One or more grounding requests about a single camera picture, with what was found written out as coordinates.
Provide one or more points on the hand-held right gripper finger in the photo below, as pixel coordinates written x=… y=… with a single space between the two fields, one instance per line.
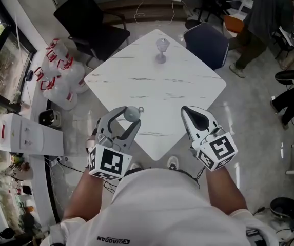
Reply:
x=212 y=119
x=191 y=133

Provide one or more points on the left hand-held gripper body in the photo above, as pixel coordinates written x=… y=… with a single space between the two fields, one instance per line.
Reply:
x=108 y=163

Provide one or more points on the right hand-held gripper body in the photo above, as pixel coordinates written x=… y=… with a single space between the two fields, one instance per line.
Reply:
x=216 y=151

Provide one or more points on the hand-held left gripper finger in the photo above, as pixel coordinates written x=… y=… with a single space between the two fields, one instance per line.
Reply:
x=132 y=134
x=104 y=127

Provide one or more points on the person's left forearm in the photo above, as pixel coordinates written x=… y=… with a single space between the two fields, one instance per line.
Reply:
x=87 y=196

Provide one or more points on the person's right forearm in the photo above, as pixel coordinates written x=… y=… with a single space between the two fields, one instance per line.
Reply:
x=223 y=191

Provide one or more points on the person's left hand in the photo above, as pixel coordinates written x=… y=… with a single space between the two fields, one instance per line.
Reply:
x=90 y=140

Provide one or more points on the person's black shorts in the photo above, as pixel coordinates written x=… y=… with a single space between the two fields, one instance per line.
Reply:
x=130 y=172

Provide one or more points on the person's left white shoe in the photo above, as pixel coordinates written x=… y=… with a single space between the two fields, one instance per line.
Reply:
x=135 y=166

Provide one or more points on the person's white shoe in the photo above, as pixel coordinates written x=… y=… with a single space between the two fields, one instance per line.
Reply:
x=173 y=163
x=135 y=166

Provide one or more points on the person's right white shoe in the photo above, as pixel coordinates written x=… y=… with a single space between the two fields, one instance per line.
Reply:
x=173 y=163

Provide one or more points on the small cream black appliance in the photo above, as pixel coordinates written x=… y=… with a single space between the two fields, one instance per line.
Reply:
x=49 y=118

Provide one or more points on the white water dispenser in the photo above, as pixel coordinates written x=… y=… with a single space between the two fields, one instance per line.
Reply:
x=41 y=137

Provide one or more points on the person's white t-shirt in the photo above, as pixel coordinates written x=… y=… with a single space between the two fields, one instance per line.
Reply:
x=157 y=209

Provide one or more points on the white curved counter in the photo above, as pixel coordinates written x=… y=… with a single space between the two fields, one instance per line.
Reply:
x=41 y=186

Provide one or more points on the dark blue chair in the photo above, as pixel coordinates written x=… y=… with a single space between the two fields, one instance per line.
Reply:
x=205 y=45

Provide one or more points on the grey lantern-shaped ornament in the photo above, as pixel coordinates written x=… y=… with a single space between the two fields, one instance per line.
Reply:
x=162 y=50

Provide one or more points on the black oval device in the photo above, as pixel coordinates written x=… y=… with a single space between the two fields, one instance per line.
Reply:
x=29 y=75

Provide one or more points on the orange cushion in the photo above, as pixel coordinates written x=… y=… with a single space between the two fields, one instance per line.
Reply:
x=232 y=24

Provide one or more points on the black mesh office chair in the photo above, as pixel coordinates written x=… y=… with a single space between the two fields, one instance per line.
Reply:
x=90 y=27

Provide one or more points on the black framed window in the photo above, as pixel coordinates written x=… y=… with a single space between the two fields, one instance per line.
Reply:
x=5 y=65

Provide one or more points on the black cap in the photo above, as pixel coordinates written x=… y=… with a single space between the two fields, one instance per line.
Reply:
x=7 y=232

